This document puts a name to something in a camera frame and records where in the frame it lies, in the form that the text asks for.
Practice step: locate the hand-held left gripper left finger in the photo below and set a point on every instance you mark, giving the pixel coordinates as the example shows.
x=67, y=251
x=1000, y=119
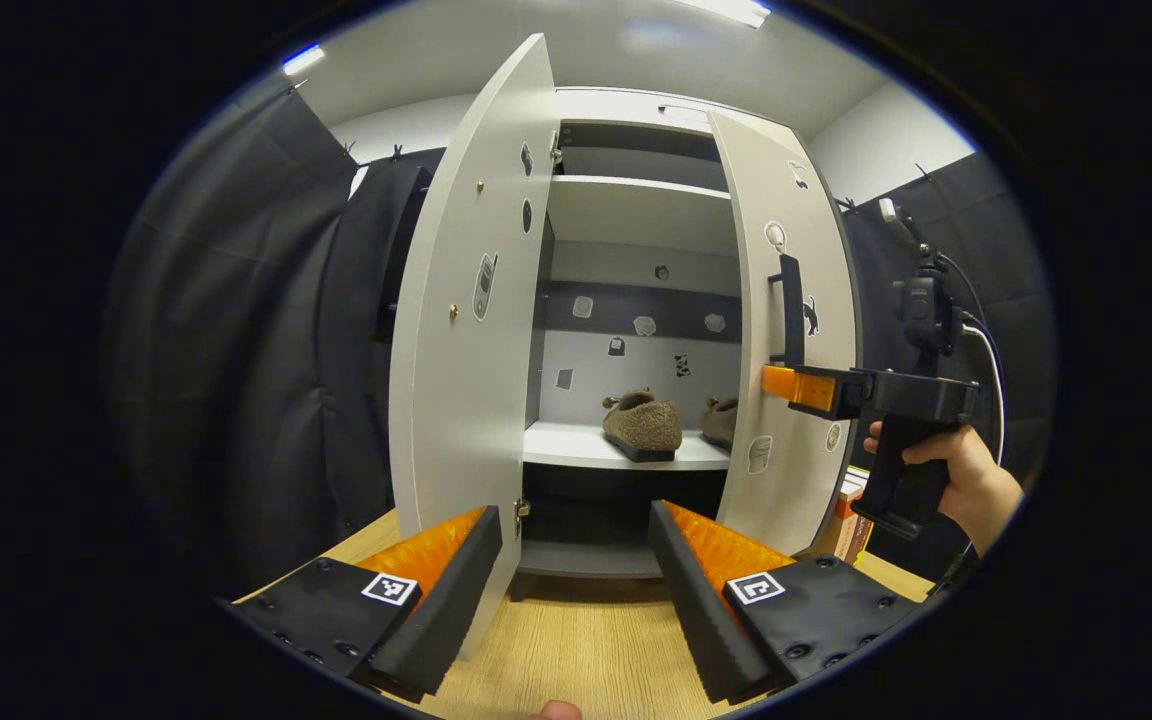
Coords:
x=456, y=600

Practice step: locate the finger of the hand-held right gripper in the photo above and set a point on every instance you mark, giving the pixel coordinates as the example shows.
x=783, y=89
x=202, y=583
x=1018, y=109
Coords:
x=796, y=387

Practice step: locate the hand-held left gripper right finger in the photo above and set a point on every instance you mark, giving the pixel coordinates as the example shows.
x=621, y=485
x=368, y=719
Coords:
x=691, y=610

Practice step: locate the brown fuzzy shoe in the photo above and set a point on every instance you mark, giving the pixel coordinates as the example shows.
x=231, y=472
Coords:
x=644, y=425
x=723, y=420

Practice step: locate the white cabinet door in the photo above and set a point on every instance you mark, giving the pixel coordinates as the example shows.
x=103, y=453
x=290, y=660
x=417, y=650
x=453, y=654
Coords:
x=456, y=420
x=786, y=200

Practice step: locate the white shoe cabinet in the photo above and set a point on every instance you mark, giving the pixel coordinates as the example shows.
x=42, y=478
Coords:
x=636, y=210

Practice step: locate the orange and yellow box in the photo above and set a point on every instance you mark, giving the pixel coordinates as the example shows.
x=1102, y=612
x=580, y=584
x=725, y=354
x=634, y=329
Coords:
x=854, y=520

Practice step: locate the black backdrop cloth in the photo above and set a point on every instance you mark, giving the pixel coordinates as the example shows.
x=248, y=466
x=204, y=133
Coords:
x=996, y=230
x=246, y=350

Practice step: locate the large ceiling light panel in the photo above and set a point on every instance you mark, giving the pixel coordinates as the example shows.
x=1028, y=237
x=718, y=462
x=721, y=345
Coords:
x=726, y=10

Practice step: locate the small ceiling light panel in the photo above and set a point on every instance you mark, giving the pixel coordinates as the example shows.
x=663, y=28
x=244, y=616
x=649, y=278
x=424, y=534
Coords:
x=303, y=58

